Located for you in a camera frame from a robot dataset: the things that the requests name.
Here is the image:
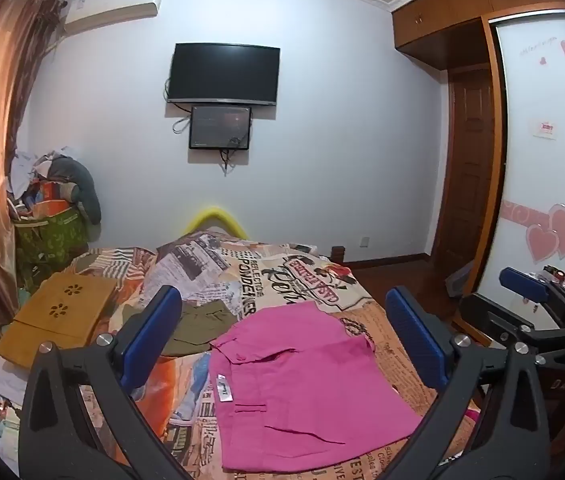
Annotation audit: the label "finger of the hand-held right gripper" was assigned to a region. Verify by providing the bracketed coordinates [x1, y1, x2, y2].
[499, 266, 565, 328]
[455, 292, 565, 368]

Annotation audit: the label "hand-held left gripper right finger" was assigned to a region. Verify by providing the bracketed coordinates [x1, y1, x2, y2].
[377, 286, 556, 480]

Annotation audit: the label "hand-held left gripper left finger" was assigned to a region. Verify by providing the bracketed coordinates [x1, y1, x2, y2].
[17, 285, 198, 480]

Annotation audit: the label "pink pants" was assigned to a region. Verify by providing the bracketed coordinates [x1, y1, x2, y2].
[210, 302, 423, 473]

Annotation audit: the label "grey box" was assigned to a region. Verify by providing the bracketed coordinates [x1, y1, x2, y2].
[445, 260, 483, 303]

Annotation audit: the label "olive green shorts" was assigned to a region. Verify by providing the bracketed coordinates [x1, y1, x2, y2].
[122, 302, 238, 358]

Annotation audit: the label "pink double heart decal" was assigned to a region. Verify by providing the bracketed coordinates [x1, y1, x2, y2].
[527, 203, 565, 263]

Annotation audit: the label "white wardrobe sliding door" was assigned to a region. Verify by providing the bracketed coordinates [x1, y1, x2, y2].
[477, 10, 565, 306]

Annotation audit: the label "yellow-brown wooden folding table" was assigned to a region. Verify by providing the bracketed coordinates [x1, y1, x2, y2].
[0, 272, 118, 366]

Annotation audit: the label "printed bedspread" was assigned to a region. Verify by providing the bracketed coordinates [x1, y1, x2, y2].
[0, 227, 488, 480]

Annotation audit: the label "brown wooden door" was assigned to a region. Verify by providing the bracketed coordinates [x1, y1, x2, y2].
[430, 67, 506, 271]

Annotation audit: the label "yellow foam tube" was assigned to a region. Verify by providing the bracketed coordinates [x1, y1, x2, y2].
[180, 205, 248, 238]

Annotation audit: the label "green printed bag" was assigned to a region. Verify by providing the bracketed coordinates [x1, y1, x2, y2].
[12, 205, 88, 281]

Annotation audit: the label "white cloth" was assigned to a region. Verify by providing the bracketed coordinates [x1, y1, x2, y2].
[0, 352, 38, 403]

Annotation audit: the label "grey cloth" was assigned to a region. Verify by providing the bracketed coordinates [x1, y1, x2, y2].
[47, 156, 103, 225]

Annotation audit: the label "pile of clothes and boxes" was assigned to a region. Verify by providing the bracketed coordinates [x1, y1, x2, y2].
[6, 145, 103, 223]

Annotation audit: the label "wooden overhead cabinet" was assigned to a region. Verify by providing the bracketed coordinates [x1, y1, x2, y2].
[391, 0, 565, 71]

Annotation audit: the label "brown sheer curtain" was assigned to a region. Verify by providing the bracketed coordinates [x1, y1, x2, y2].
[10, 0, 66, 153]

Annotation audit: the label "white air conditioner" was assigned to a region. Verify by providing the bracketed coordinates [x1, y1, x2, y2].
[65, 0, 164, 36]

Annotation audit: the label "black cable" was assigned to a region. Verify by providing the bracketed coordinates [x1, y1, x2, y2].
[218, 137, 239, 177]

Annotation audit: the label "small black wall monitor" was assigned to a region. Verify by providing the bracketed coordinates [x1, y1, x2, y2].
[188, 104, 253, 151]

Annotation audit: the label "black wall television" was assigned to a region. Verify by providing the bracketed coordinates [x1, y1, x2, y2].
[166, 42, 281, 107]

